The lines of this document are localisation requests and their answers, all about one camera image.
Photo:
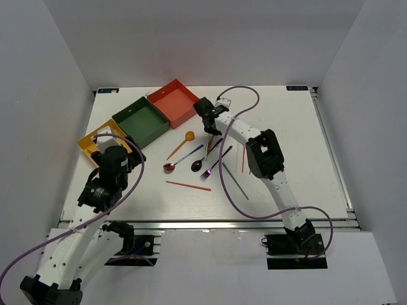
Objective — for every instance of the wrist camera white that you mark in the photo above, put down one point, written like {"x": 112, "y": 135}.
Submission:
{"x": 104, "y": 140}
{"x": 224, "y": 102}

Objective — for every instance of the purple fork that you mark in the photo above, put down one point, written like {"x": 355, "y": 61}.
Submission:
{"x": 208, "y": 172}

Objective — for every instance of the left blue table label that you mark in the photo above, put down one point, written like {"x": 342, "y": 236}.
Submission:
{"x": 107, "y": 90}

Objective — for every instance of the red square container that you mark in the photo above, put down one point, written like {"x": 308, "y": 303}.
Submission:
{"x": 175, "y": 101}

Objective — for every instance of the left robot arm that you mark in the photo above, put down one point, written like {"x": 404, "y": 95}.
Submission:
{"x": 88, "y": 243}

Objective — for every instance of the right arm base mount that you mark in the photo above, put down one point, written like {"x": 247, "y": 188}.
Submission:
{"x": 283, "y": 254}

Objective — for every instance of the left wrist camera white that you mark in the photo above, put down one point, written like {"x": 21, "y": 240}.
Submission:
{"x": 104, "y": 140}

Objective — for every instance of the aluminium table frame rail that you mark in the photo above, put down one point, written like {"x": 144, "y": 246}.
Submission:
{"x": 332, "y": 154}

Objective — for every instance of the gold fork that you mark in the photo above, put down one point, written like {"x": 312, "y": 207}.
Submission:
{"x": 209, "y": 143}

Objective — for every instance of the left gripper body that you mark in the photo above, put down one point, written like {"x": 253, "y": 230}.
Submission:
{"x": 133, "y": 158}

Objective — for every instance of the orange chopstick upright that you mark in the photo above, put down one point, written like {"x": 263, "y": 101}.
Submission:
{"x": 243, "y": 160}

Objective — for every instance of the green square container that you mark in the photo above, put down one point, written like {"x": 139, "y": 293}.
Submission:
{"x": 142, "y": 121}

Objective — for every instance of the right blue table label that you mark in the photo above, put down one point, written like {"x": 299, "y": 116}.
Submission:
{"x": 296, "y": 88}

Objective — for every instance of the black spoon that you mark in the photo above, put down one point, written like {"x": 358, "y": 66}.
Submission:
{"x": 197, "y": 165}

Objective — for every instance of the teal chopstick diagonal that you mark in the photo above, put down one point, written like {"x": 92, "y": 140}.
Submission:
{"x": 235, "y": 180}

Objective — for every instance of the clear white chopstick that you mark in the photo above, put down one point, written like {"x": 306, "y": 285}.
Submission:
{"x": 237, "y": 157}

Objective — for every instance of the iridescent blue purple spoon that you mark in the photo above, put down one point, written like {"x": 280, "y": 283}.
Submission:
{"x": 169, "y": 167}

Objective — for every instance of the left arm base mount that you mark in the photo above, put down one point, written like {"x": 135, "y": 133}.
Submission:
{"x": 138, "y": 249}

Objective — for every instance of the orange chopstick lying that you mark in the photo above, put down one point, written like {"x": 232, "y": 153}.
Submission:
{"x": 189, "y": 185}

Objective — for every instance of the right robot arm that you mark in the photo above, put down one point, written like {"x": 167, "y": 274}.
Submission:
{"x": 266, "y": 162}

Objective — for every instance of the blue table label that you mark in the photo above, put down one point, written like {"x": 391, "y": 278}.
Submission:
{"x": 296, "y": 88}
{"x": 107, "y": 90}

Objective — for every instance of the yellow square container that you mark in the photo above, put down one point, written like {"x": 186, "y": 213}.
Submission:
{"x": 88, "y": 146}

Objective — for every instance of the orange gold spoon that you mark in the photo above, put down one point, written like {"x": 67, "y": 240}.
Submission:
{"x": 189, "y": 136}

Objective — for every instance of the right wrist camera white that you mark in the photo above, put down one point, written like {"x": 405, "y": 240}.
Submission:
{"x": 224, "y": 102}

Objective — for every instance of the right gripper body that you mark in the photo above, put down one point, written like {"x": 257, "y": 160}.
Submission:
{"x": 212, "y": 131}

